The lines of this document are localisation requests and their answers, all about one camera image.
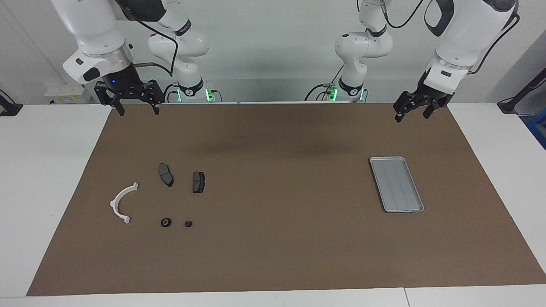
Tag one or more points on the dark rectangular brake pad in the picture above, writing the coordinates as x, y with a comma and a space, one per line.
198, 182

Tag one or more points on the black clamp stand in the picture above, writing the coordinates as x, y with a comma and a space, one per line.
8, 108

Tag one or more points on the large black bearing gear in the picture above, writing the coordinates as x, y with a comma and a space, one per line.
163, 220

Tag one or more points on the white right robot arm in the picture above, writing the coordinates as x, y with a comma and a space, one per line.
94, 30

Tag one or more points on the blue crate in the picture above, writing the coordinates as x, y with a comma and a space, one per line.
538, 128

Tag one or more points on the white power box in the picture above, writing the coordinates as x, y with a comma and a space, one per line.
68, 94

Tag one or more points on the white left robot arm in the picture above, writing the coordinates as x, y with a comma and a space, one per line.
465, 30

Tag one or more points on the brown table mat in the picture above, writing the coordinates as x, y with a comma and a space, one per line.
277, 213

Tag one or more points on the dark curved brake pad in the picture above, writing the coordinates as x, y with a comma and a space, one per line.
165, 175

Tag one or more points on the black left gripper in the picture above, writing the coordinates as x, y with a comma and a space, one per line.
431, 94

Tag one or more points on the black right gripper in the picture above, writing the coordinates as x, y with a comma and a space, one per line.
126, 81

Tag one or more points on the silver metal tray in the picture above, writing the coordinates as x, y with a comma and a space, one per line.
396, 183

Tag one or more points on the black angled stand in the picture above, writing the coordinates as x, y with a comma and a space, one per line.
509, 104

